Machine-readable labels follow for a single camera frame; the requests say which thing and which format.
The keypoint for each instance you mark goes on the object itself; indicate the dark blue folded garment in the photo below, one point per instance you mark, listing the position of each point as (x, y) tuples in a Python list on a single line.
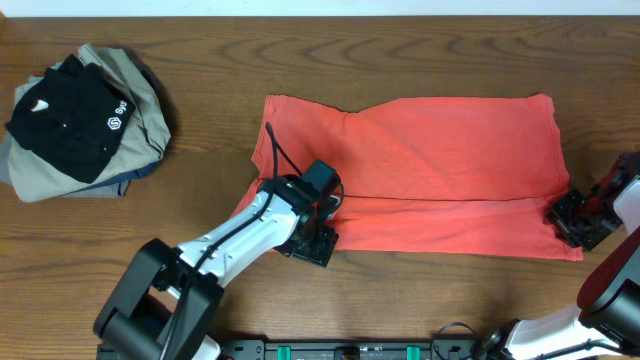
[(126, 176)]

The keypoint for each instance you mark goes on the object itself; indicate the red t-shirt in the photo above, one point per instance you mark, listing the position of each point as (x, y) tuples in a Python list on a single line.
[(460, 175)]

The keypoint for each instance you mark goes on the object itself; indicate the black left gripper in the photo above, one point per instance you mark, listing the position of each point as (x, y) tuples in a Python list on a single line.
[(323, 253)]

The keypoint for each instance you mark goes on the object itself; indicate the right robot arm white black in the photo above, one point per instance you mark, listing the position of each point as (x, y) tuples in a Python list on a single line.
[(603, 321)]

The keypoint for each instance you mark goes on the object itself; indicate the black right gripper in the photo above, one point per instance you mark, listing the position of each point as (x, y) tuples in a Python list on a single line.
[(557, 215)]

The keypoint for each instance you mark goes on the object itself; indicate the black folded shirt white logo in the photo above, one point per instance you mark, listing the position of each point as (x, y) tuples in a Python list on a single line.
[(73, 119)]

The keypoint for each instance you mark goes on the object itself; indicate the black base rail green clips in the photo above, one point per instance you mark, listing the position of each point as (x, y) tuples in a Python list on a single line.
[(260, 350)]

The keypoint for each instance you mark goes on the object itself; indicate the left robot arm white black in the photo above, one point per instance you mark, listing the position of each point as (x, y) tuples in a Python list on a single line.
[(162, 305)]

